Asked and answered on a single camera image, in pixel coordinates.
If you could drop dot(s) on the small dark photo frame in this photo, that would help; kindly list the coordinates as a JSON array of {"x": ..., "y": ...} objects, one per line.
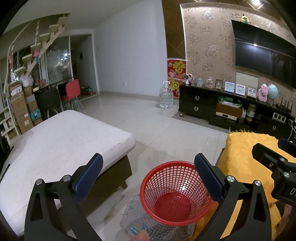
[{"x": 218, "y": 84}]

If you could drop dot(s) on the black television cabinet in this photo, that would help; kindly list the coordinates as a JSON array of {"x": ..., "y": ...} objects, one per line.
[{"x": 196, "y": 102}]

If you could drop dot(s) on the white staircase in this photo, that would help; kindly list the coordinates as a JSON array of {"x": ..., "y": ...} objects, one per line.
[{"x": 49, "y": 34}]

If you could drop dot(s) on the blue picture frame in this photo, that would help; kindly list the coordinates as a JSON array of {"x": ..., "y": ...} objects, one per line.
[{"x": 229, "y": 87}]

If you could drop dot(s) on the small blue frame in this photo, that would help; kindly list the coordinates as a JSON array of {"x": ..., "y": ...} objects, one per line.
[{"x": 199, "y": 81}]

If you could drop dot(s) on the floor toys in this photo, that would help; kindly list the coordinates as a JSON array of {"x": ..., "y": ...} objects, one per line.
[{"x": 87, "y": 90}]

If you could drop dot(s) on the ceiling light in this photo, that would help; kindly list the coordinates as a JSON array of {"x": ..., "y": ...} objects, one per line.
[{"x": 255, "y": 1}]

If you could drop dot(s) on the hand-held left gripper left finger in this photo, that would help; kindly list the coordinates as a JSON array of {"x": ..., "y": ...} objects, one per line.
[{"x": 89, "y": 183}]

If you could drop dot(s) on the wooden picture frame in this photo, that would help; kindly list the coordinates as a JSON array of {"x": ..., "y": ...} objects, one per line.
[{"x": 252, "y": 92}]

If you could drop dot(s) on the red and gold wall hanging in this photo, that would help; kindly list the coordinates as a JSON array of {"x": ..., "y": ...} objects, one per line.
[{"x": 175, "y": 87}]

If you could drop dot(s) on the white wall panel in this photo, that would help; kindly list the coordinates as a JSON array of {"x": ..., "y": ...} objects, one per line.
[{"x": 247, "y": 80}]

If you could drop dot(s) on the clear water jug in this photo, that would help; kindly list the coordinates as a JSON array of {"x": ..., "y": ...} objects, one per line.
[{"x": 166, "y": 97}]

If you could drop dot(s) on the stack of cardboard boxes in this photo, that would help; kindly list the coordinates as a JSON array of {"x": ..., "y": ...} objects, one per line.
[{"x": 23, "y": 111}]

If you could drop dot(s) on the black wall television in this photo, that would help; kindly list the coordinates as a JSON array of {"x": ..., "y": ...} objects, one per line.
[{"x": 259, "y": 55}]

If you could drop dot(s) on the white socket strip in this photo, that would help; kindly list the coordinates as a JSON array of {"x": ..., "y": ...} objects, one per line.
[{"x": 279, "y": 116}]

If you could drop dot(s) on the pink snow globe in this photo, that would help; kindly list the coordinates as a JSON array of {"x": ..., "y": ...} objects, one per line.
[{"x": 209, "y": 83}]

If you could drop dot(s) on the pink plush toy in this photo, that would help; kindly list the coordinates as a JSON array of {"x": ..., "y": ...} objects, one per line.
[{"x": 263, "y": 92}]

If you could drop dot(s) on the black router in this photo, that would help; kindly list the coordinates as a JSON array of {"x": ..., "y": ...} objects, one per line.
[{"x": 283, "y": 107}]

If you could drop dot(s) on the white set-top box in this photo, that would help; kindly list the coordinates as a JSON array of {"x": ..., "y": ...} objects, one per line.
[{"x": 226, "y": 115}]

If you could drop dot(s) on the red mesh basket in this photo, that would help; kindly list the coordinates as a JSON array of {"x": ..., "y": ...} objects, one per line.
[{"x": 172, "y": 208}]

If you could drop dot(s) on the red festive wall poster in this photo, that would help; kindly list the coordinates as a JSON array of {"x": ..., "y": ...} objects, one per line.
[{"x": 177, "y": 69}]

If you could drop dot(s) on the red chair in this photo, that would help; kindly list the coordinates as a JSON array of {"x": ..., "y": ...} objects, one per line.
[{"x": 72, "y": 90}]

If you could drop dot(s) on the white plastic bag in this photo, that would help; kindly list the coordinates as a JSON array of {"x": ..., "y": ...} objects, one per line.
[{"x": 26, "y": 81}]

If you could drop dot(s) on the green and white boxes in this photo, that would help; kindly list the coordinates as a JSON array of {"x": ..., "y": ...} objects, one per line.
[{"x": 229, "y": 101}]

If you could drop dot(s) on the yellow plush toy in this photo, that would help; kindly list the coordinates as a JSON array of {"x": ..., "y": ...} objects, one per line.
[{"x": 245, "y": 19}]

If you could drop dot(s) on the teal box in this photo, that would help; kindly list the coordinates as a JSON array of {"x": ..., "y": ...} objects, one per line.
[{"x": 36, "y": 115}]

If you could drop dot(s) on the decorated jar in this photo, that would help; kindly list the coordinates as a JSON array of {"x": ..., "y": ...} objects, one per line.
[{"x": 251, "y": 112}]

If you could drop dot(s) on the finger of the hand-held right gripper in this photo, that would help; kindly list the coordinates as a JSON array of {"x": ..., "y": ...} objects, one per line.
[
  {"x": 288, "y": 144},
  {"x": 263, "y": 155}
]

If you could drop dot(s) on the pink picture frame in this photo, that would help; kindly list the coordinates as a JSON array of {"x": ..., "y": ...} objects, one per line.
[{"x": 240, "y": 89}]

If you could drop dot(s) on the black chair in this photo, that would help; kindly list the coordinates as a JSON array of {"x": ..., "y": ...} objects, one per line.
[{"x": 47, "y": 99}]

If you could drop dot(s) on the yellow tablecloth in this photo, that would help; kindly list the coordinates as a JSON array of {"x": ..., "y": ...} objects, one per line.
[{"x": 238, "y": 153}]

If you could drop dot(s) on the pale blue globe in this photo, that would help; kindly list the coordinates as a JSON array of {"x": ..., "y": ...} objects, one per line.
[{"x": 273, "y": 91}]

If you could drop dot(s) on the white round robot toy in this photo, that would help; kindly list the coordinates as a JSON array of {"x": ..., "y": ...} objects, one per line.
[{"x": 189, "y": 79}]

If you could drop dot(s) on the small white bottles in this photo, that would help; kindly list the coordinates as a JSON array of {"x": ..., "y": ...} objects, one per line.
[{"x": 243, "y": 117}]

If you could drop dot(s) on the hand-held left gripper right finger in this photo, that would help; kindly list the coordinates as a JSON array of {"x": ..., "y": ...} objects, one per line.
[{"x": 209, "y": 179}]

